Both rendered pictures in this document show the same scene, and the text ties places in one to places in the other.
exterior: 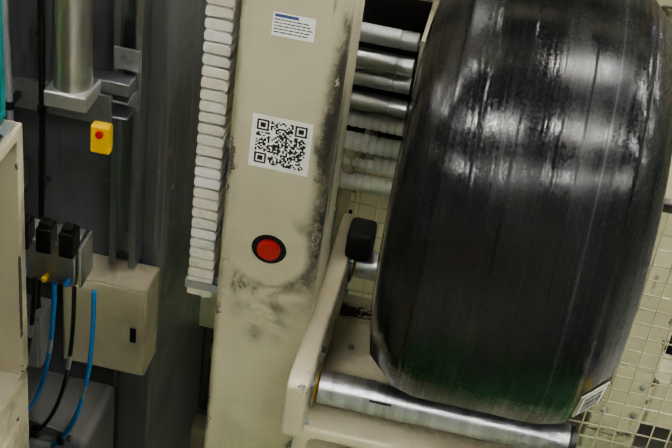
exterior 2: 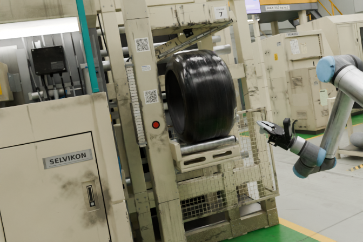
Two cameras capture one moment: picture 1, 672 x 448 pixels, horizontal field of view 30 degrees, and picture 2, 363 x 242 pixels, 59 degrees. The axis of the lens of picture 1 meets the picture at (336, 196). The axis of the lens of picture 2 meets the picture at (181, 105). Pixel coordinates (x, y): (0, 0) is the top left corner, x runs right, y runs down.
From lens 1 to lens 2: 1.08 m
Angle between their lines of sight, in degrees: 37
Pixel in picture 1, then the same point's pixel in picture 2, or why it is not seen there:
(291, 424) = (179, 156)
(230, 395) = (158, 172)
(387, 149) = not seen: hidden behind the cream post
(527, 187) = (205, 67)
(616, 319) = (232, 87)
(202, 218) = (138, 125)
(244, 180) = (146, 108)
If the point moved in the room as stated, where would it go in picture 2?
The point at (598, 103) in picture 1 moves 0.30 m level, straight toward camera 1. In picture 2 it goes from (208, 54) to (224, 46)
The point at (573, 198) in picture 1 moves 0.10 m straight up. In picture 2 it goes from (214, 66) to (211, 48)
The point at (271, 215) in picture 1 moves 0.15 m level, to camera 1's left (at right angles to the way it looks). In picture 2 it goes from (154, 115) to (127, 120)
